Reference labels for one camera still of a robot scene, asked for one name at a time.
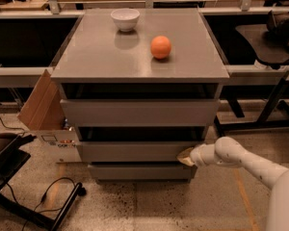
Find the black table leg frame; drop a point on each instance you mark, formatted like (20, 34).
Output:
(263, 122)

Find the grey drawer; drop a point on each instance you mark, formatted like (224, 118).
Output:
(142, 172)
(124, 113)
(136, 144)

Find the white ceramic bowl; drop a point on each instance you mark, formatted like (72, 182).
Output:
(125, 19)

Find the grey bottom drawer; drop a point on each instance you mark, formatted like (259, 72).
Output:
(142, 172)

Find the grey top drawer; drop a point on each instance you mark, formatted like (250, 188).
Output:
(124, 113)

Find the cardboard box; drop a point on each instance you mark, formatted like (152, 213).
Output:
(43, 115)

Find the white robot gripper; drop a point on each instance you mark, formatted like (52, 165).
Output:
(198, 157)

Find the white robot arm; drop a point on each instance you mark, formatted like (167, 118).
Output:
(227, 152)

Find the orange fruit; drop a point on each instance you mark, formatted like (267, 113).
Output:
(160, 47)

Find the grey drawer cabinet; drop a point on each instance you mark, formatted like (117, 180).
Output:
(102, 63)

